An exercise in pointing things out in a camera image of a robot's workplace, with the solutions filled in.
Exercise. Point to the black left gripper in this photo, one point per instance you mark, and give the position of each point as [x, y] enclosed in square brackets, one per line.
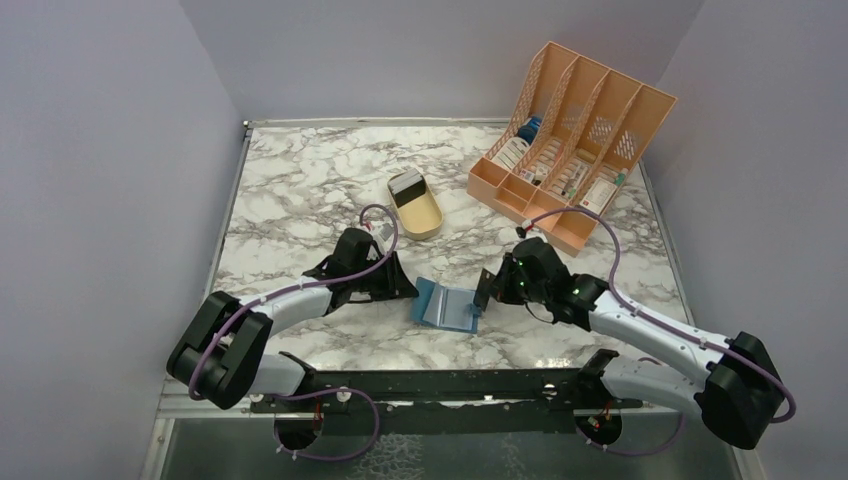
[397, 284]

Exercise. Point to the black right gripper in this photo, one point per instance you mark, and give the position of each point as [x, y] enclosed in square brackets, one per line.
[502, 288]

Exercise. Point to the blue card holder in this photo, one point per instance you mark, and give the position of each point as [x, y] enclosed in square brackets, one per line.
[445, 308]

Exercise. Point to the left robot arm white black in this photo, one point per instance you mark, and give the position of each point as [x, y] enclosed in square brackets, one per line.
[221, 355]

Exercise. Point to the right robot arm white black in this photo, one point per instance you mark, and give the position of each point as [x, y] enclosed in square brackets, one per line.
[729, 384]

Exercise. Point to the stack of cards in tray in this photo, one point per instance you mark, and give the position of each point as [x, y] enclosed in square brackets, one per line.
[407, 187]

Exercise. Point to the beige oval tray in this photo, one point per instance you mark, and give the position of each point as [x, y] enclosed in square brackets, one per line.
[422, 218]

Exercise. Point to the small items in organizer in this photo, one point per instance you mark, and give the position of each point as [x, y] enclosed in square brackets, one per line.
[536, 175]

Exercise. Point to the white box in organizer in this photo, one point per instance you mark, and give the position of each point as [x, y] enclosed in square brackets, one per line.
[511, 153]

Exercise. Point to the red white medicine box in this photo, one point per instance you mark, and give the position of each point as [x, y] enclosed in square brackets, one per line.
[598, 195]

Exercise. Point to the blue bottle in organizer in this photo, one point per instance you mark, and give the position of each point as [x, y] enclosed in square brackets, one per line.
[529, 130]

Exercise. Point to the orange file organizer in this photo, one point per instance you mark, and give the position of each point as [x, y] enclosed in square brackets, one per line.
[596, 122]

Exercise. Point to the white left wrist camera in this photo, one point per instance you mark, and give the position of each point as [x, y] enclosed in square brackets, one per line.
[385, 234]

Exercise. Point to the black mounting rail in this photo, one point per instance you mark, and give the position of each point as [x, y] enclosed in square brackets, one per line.
[437, 402]

